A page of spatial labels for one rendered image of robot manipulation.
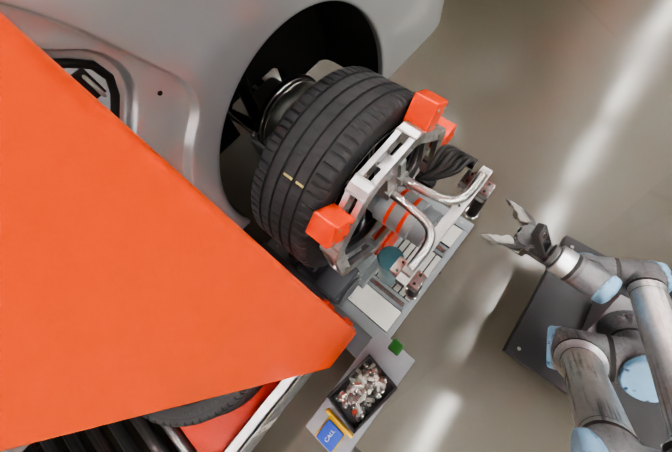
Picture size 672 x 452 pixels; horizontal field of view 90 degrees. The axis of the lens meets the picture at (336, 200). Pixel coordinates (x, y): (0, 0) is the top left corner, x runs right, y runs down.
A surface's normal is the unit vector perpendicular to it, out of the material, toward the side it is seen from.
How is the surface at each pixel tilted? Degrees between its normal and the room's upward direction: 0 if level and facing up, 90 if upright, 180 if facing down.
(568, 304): 0
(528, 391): 0
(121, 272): 90
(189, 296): 90
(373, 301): 0
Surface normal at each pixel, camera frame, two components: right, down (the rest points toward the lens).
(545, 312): -0.12, -0.41
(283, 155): -0.43, 0.00
